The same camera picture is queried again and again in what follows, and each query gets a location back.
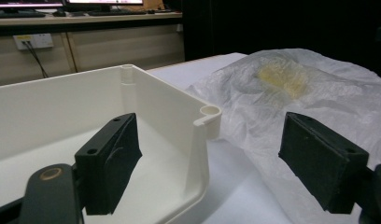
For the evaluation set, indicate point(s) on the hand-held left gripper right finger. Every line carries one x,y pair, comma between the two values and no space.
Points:
322,168

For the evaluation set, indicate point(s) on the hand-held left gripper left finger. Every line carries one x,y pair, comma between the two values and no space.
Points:
104,161

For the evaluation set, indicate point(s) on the white printed plastic bag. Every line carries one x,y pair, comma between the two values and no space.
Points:
335,99

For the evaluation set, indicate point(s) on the white plastic bin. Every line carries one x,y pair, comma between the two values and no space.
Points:
54,109

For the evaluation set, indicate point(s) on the yellow item inside bag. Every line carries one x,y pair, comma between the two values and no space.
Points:
285,77

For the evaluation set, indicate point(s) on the wooden office desk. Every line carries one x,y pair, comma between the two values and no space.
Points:
86,46

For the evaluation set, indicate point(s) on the black keyboard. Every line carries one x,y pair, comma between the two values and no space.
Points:
14,14
117,12

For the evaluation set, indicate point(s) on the black curtain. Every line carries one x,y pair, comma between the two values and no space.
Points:
272,25

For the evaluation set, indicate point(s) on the black computer mouse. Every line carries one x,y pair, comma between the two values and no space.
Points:
59,13

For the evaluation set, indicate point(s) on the computer monitor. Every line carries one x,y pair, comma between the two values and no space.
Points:
23,3
104,2

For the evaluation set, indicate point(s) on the brown cardboard box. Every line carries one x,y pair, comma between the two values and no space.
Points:
148,4

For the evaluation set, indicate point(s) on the white wall socket strip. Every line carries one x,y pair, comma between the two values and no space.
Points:
39,40

